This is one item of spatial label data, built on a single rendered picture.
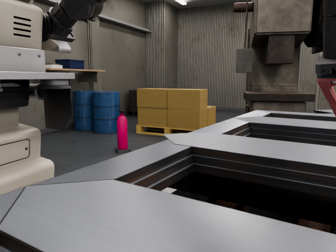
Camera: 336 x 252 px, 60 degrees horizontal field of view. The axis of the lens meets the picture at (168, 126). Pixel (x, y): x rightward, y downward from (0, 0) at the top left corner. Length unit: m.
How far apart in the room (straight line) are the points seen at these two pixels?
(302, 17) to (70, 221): 3.47
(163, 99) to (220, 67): 4.73
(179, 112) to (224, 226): 4.70
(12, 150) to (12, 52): 0.24
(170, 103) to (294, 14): 2.45
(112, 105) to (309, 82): 5.95
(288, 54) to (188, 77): 6.55
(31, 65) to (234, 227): 0.65
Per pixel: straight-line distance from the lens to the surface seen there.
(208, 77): 9.70
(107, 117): 5.49
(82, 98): 5.89
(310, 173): 0.62
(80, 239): 0.32
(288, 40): 3.65
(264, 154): 0.64
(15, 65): 0.80
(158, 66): 9.06
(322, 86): 0.47
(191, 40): 9.95
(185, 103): 4.96
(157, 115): 5.23
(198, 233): 0.32
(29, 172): 0.83
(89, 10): 0.88
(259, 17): 3.60
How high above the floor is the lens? 1.03
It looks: 9 degrees down
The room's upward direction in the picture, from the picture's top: straight up
